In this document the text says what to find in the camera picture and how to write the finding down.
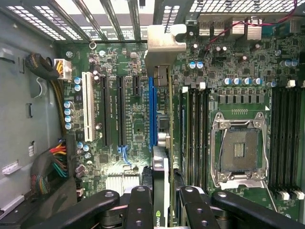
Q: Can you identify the silver chipset heatsink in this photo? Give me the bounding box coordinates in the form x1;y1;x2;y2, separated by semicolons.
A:
106;174;140;191

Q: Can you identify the CPU socket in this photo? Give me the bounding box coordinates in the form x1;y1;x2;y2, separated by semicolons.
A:
211;112;271;189

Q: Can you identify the labelled green RAM stick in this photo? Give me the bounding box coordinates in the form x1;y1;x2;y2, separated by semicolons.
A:
180;87;190;172

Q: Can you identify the green motherboard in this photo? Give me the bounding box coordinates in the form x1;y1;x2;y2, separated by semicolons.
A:
59;31;305;222

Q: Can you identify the blue expansion slot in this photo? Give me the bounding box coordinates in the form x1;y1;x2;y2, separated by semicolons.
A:
148;76;157;150

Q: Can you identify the long black expansion slot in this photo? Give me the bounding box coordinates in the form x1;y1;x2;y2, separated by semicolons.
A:
100;75;112;146
116;75;127;146

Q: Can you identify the white expansion slot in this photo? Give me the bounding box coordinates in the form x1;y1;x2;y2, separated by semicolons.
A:
82;71;96;141

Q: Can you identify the short black expansion slot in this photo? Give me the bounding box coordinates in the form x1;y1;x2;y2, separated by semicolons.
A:
132;76;141;96

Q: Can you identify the white power connector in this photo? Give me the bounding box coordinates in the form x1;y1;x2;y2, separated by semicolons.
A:
53;59;72;82

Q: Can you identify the open dark grey PC case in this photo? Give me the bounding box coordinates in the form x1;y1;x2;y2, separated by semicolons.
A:
0;0;305;229

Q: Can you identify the coloured power wire bundle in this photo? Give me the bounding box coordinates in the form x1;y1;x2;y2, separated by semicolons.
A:
30;135;77;194

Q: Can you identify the black sleeved wire bundle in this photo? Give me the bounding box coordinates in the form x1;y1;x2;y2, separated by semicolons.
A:
25;52;60;81

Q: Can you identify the red and black twisted wire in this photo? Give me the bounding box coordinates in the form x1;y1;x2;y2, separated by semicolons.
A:
204;7;305;51

